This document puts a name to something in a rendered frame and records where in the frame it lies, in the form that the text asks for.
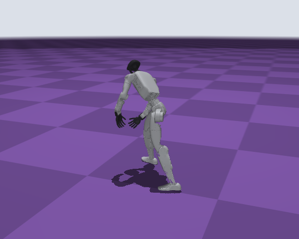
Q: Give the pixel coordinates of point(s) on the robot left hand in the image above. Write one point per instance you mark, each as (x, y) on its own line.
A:
(119, 119)

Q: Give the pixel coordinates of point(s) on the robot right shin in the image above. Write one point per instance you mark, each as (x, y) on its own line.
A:
(149, 146)

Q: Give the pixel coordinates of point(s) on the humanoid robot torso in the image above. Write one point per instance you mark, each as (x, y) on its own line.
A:
(148, 90)

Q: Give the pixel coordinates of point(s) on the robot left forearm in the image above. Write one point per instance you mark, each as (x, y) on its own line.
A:
(119, 105)

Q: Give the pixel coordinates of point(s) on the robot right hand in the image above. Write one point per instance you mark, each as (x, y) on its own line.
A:
(136, 120)

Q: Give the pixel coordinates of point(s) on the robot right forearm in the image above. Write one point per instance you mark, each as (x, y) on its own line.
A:
(146, 111)

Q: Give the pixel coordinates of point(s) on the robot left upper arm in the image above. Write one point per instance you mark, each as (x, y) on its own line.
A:
(127, 83)

